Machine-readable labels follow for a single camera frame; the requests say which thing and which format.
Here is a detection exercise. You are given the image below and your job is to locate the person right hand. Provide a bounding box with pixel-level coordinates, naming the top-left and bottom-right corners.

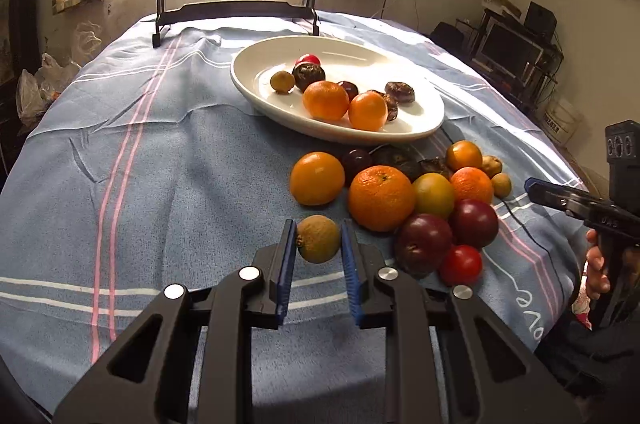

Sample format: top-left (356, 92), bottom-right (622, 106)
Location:
top-left (586, 229), bottom-right (611, 301)

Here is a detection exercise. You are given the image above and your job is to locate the small orange top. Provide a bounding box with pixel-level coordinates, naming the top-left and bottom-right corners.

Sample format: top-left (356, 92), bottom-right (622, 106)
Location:
top-left (446, 140), bottom-right (483, 172)

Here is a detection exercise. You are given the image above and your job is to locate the plastic bags pile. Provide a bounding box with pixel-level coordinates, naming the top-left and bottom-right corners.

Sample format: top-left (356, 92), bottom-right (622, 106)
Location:
top-left (16, 21), bottom-right (103, 132)

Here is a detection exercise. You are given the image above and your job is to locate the dark red plum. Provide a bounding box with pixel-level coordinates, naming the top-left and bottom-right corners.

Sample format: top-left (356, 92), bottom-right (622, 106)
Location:
top-left (394, 213), bottom-right (454, 278)
top-left (449, 199), bottom-right (499, 249)

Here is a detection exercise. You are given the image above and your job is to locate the small brown longan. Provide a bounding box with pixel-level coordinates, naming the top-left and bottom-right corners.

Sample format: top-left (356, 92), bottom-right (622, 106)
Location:
top-left (296, 214), bottom-right (341, 264)

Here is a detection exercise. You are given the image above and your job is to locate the large mandarin orange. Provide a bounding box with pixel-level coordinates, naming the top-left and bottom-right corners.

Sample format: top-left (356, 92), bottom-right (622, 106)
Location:
top-left (303, 81), bottom-right (349, 122)

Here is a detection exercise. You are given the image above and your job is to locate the television monitor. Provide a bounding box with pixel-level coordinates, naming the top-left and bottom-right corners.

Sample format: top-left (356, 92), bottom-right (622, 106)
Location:
top-left (473, 18), bottom-right (544, 81)

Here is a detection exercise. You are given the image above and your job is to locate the dark cherry with stem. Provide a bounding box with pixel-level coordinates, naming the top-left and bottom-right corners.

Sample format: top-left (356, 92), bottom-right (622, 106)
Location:
top-left (338, 81), bottom-right (359, 100)

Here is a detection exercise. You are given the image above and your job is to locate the red cherry tomato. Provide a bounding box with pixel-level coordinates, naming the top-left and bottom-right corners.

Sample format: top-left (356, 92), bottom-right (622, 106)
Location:
top-left (294, 54), bottom-right (321, 67)
top-left (438, 244), bottom-right (483, 287)

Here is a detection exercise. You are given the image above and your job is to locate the dark red plum right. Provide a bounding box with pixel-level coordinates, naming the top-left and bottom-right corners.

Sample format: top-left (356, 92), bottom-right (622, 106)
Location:
top-left (449, 199), bottom-right (499, 249)

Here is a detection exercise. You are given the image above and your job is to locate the small yellow fruit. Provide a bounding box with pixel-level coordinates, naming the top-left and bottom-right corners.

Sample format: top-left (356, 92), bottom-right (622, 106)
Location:
top-left (270, 70), bottom-right (295, 94)
top-left (491, 172), bottom-right (512, 199)

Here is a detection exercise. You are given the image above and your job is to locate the orange fruit upper left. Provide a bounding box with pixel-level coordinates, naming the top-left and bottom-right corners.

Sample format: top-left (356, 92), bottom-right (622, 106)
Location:
top-left (288, 151), bottom-right (345, 207)

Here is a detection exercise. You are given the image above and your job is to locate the black cable on table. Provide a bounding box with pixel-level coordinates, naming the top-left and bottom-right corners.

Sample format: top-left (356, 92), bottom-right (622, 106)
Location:
top-left (491, 195), bottom-right (576, 231)

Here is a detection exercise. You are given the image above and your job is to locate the brown wrinkled fruit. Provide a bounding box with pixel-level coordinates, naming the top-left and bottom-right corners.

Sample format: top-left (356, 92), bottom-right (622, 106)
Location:
top-left (385, 82), bottom-right (416, 104)

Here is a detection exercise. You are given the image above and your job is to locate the blue striped tablecloth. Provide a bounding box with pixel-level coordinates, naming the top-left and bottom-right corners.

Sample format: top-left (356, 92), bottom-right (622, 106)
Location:
top-left (1, 13), bottom-right (586, 423)

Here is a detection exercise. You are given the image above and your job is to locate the dark wrinkled passion fruit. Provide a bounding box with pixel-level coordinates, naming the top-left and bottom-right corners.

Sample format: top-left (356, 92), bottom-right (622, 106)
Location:
top-left (292, 62), bottom-right (326, 93)

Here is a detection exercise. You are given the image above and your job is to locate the white oval plate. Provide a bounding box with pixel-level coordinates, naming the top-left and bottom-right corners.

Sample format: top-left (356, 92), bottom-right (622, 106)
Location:
top-left (231, 36), bottom-right (445, 145)

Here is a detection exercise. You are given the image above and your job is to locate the yellow green plum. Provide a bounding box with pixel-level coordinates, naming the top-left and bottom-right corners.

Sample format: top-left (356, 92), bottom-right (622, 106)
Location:
top-left (412, 173), bottom-right (456, 219)

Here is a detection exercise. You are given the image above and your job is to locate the bumpy large orange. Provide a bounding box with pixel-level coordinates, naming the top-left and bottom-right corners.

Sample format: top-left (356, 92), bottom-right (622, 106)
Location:
top-left (347, 165), bottom-right (416, 233)

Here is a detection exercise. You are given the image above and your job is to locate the small bumpy mandarin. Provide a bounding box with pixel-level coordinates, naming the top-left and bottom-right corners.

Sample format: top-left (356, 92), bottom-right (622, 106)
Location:
top-left (450, 166), bottom-right (494, 203)

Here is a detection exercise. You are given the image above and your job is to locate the smooth orange fruit front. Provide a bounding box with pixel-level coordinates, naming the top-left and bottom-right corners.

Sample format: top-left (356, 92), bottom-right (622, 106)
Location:
top-left (348, 91), bottom-right (388, 132)

